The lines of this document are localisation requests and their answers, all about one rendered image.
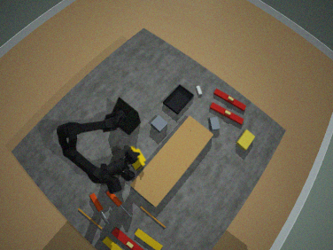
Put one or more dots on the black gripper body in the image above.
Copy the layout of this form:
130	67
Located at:
122	163

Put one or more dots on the tan panel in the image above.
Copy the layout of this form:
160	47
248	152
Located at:
171	162

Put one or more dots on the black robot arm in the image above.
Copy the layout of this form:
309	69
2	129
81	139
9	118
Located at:
105	174

